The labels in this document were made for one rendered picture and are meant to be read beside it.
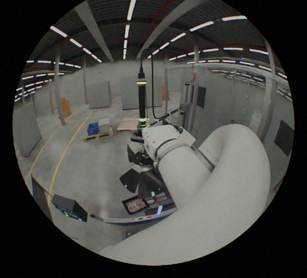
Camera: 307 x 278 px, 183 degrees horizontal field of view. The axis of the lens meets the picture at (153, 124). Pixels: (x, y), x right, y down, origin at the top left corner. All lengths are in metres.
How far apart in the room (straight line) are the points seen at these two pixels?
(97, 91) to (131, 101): 3.02
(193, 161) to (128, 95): 5.92
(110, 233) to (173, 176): 1.86
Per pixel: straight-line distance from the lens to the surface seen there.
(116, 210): 1.95
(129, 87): 5.95
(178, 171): 0.16
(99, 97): 7.80
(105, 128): 3.55
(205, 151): 0.15
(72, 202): 0.79
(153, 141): 0.23
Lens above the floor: 1.81
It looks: 26 degrees down
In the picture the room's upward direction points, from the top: straight up
